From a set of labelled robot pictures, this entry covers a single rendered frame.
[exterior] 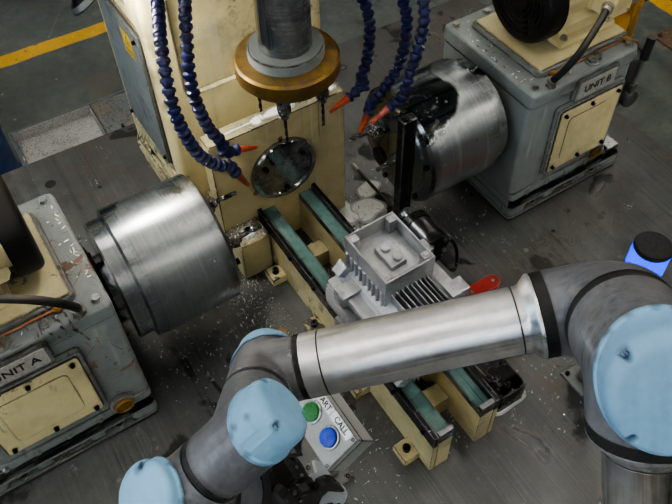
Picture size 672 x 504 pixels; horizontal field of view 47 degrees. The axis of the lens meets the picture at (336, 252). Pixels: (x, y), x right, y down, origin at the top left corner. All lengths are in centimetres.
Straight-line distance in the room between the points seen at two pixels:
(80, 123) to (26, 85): 92
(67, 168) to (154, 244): 73
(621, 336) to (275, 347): 37
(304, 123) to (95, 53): 229
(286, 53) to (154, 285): 44
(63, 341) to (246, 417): 59
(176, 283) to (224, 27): 49
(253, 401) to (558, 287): 33
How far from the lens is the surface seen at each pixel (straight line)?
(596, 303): 77
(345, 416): 118
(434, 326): 83
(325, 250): 164
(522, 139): 162
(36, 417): 138
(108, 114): 271
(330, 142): 161
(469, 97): 153
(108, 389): 142
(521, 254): 173
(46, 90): 360
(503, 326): 83
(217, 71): 153
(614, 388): 70
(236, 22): 149
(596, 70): 165
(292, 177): 160
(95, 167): 198
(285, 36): 125
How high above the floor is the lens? 213
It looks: 52 degrees down
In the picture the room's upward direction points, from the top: 2 degrees counter-clockwise
